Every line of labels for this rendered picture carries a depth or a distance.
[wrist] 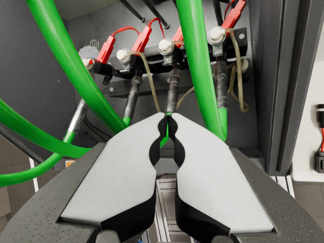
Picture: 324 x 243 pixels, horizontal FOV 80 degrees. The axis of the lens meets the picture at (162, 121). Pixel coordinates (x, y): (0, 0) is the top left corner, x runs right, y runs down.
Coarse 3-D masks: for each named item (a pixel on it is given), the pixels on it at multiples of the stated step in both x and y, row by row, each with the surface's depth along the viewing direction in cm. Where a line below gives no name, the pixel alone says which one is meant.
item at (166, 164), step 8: (160, 152) 58; (168, 152) 57; (248, 152) 48; (256, 152) 47; (64, 160) 62; (160, 160) 50; (168, 160) 49; (256, 160) 42; (264, 160) 42; (56, 168) 63; (64, 168) 62; (160, 168) 50; (168, 168) 49; (176, 168) 49; (264, 168) 42
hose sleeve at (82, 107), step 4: (80, 100) 35; (80, 104) 35; (84, 104) 35; (76, 108) 35; (80, 108) 34; (84, 108) 35; (76, 112) 34; (80, 112) 34; (84, 112) 35; (76, 116) 34; (80, 116) 34; (72, 120) 33; (76, 120) 33; (80, 120) 34; (72, 124) 33; (76, 124) 33; (80, 124) 34; (68, 128) 32; (72, 128) 32; (76, 128) 33; (76, 132) 33
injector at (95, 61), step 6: (96, 60) 38; (96, 66) 38; (102, 66) 39; (108, 66) 41; (96, 72) 39; (102, 72) 40; (108, 72) 42; (114, 72) 44; (108, 78) 42; (126, 78) 50; (108, 84) 43
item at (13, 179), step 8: (72, 136) 32; (48, 160) 28; (56, 160) 29; (32, 168) 26; (40, 168) 27; (48, 168) 28; (0, 176) 22; (8, 176) 23; (16, 176) 24; (24, 176) 25; (32, 176) 26; (0, 184) 22; (8, 184) 23
